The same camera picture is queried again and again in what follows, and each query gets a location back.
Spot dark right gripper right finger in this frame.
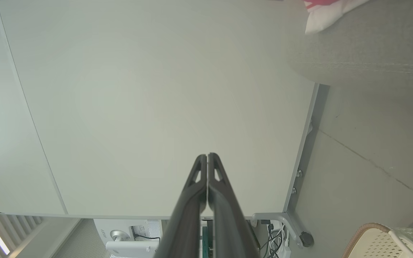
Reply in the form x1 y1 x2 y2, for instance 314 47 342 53
208 153 261 258

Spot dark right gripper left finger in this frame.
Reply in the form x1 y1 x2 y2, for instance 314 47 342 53
154 154 208 258

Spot red garment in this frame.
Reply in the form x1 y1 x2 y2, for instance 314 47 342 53
303 0 371 35

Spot grey fabric sofa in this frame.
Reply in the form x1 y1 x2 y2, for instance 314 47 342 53
285 0 413 92

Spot white power strip with sockets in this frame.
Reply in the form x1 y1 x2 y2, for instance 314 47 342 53
277 243 292 258

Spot white computer monitor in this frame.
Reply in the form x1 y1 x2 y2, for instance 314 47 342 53
93 218 163 258

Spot black caster wheel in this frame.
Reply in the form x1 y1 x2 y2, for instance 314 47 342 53
299 232 315 248

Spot white laundry basket brown rim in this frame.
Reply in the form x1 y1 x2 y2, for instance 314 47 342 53
342 223 413 258

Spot white window blinds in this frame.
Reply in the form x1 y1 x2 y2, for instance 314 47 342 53
0 212 45 258

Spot black cable bundle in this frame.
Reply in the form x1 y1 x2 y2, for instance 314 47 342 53
259 220 283 258

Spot white power cable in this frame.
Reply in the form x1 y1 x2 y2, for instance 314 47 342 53
277 224 289 248

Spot white partition panel grey frame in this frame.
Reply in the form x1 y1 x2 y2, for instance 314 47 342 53
0 0 321 248

